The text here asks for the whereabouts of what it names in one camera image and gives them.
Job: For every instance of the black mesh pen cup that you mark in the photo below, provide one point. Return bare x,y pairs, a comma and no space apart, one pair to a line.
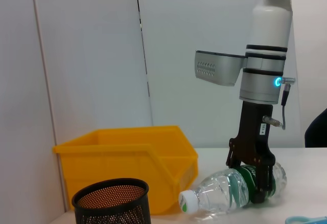
110,206

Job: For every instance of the clear green-label water bottle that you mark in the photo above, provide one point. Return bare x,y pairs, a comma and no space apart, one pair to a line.
219,193

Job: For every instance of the yellow plastic bin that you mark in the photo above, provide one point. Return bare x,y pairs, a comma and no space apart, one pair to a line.
115,162

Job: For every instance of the black background object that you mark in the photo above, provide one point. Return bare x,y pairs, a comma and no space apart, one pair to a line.
318,132

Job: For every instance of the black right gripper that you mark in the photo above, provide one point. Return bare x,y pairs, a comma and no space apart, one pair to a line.
253,137

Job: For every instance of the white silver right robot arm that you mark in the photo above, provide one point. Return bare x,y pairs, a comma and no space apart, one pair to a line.
268,29

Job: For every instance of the blue scissors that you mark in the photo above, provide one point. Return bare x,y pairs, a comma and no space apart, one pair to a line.
306,220

